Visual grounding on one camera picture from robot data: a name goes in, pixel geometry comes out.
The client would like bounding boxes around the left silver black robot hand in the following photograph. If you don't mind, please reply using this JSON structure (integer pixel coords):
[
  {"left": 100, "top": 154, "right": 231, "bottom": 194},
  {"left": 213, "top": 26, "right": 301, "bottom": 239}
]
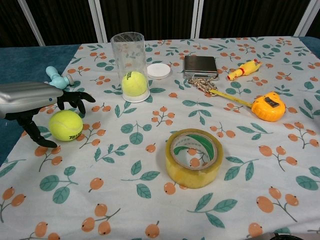
[{"left": 0, "top": 81, "right": 97, "bottom": 149}]

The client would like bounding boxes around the yellow-green tennis ball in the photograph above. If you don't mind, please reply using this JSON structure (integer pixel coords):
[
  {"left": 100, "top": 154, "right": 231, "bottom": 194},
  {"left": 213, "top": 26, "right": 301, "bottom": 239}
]
[
  {"left": 121, "top": 70, "right": 148, "bottom": 98},
  {"left": 48, "top": 110, "right": 84, "bottom": 142}
]

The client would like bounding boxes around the clear plastic ball tube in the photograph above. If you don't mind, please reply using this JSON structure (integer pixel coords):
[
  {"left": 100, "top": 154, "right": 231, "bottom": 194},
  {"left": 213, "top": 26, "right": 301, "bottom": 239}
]
[{"left": 110, "top": 31, "right": 151, "bottom": 103}]

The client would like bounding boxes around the light blue faucet toy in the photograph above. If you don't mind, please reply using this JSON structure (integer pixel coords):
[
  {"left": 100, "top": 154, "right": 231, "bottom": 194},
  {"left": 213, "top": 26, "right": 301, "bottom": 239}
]
[{"left": 44, "top": 65, "right": 75, "bottom": 89}]

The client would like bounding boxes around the white round plastic lid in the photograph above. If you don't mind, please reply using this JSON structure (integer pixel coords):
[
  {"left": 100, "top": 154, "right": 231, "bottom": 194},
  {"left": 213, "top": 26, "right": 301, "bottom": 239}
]
[{"left": 146, "top": 63, "right": 173, "bottom": 80}]

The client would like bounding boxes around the floral white tablecloth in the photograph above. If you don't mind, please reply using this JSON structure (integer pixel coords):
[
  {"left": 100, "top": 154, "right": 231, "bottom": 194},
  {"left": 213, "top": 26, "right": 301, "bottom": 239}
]
[{"left": 0, "top": 36, "right": 320, "bottom": 240}]

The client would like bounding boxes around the silver digital pocket scale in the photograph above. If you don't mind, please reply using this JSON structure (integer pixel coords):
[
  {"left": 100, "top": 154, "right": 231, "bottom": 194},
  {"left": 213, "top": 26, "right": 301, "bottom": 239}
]
[{"left": 183, "top": 55, "right": 219, "bottom": 81}]

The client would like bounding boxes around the clear packing tape roll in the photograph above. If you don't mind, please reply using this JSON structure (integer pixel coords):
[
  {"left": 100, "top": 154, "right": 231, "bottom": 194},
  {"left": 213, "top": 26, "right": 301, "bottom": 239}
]
[{"left": 165, "top": 128, "right": 224, "bottom": 190}]

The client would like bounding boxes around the yellow rubber chicken toy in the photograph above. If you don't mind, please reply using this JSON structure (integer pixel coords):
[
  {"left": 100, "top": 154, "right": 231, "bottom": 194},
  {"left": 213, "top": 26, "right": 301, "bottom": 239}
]
[{"left": 226, "top": 58, "right": 263, "bottom": 81}]

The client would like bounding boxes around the orange tape measure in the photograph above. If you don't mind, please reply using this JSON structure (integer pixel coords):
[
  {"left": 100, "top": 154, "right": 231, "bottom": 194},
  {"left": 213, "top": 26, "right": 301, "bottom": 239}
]
[{"left": 209, "top": 89, "right": 286, "bottom": 123}]

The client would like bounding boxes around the white partition frame post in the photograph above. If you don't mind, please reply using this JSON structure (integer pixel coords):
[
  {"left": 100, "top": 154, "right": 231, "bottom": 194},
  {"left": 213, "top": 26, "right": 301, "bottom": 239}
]
[
  {"left": 294, "top": 0, "right": 320, "bottom": 37},
  {"left": 87, "top": 0, "right": 109, "bottom": 43},
  {"left": 16, "top": 0, "right": 47, "bottom": 47},
  {"left": 190, "top": 0, "right": 201, "bottom": 40}
]

